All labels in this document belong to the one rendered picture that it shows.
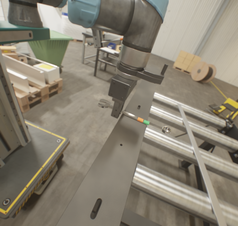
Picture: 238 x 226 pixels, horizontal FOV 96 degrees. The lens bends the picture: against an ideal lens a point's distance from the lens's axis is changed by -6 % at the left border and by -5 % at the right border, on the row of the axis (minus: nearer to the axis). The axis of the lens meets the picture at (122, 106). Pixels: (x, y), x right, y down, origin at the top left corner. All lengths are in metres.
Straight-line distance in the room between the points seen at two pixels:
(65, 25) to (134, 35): 6.87
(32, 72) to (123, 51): 2.15
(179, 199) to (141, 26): 0.64
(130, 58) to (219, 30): 10.89
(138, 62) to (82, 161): 1.42
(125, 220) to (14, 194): 0.83
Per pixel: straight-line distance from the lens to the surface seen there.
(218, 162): 0.97
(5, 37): 0.70
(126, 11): 0.26
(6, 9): 3.92
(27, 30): 0.76
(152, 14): 0.28
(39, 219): 1.46
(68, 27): 7.13
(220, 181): 2.44
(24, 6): 0.80
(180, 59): 7.97
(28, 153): 1.34
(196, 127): 1.11
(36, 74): 2.31
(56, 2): 0.86
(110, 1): 0.25
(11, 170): 1.30
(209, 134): 1.17
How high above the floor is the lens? 1.41
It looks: 36 degrees down
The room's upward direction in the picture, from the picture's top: 18 degrees clockwise
